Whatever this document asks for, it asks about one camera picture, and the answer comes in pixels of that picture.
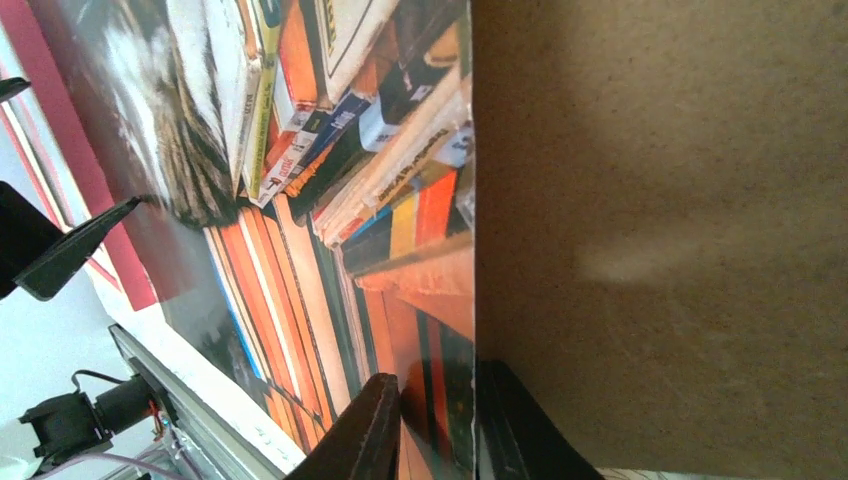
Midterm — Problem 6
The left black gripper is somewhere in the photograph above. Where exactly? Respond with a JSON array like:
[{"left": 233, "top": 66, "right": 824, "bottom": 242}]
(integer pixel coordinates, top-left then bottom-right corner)
[{"left": 1, "top": 182, "right": 143, "bottom": 300}]

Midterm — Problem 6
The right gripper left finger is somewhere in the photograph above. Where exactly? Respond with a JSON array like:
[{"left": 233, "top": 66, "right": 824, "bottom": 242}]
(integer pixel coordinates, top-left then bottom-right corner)
[{"left": 286, "top": 373, "right": 401, "bottom": 480}]

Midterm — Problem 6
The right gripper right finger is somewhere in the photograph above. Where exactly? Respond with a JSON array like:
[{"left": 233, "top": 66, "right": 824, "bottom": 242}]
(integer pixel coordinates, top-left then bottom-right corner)
[{"left": 475, "top": 360, "right": 602, "bottom": 479}]

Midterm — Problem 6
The pink wooden picture frame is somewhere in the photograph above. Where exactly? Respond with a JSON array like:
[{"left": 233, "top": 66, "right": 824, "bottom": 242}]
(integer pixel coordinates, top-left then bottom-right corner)
[{"left": 1, "top": 1, "right": 158, "bottom": 316}]

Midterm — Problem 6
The cat and books photo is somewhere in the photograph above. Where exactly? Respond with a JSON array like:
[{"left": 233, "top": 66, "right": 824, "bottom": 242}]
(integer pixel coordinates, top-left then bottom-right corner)
[{"left": 25, "top": 1, "right": 476, "bottom": 479}]

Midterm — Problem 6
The brown cardboard backing board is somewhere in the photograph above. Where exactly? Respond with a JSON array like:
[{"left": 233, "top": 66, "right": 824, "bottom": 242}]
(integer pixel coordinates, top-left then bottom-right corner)
[{"left": 472, "top": 1, "right": 847, "bottom": 479}]

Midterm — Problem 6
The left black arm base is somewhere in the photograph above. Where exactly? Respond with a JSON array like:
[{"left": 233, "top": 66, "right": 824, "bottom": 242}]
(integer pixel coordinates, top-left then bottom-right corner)
[{"left": 18, "top": 370, "right": 173, "bottom": 474}]

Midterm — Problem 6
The aluminium mounting rail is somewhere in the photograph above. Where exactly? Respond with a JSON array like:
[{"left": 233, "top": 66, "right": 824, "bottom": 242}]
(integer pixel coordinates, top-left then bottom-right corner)
[{"left": 109, "top": 324, "right": 285, "bottom": 479}]

